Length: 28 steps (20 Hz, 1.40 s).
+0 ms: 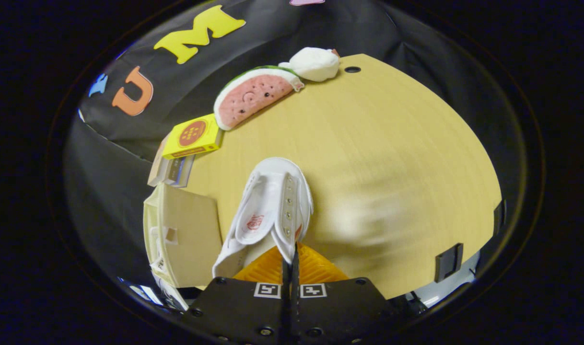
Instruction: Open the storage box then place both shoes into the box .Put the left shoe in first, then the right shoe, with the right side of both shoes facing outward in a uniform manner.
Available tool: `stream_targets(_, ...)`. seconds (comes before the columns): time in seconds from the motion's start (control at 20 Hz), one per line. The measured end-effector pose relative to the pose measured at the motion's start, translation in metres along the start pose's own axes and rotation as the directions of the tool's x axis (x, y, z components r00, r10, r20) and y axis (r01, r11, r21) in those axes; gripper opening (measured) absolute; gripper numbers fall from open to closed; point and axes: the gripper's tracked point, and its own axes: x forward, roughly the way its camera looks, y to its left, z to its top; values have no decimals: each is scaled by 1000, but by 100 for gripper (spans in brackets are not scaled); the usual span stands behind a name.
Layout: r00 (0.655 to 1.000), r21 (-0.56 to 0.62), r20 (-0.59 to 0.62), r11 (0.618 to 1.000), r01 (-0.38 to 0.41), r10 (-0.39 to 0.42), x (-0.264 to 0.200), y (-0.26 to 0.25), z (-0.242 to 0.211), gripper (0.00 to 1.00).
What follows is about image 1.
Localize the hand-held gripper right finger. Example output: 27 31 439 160
292 242 399 345

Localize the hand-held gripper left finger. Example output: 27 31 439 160
183 247 293 345

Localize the cream storage box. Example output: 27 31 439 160
143 182 224 289

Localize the blue book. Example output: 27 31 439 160
175 154 196 188

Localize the grey book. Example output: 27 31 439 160
163 158 180 186

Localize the yellow book with red circle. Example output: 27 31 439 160
162 114 224 160

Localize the watermelon slice plush toy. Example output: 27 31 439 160
213 66 304 131

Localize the white round plush toy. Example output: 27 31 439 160
279 47 340 82

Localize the black table edge bracket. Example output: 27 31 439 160
493 199 507 235
434 243 464 283

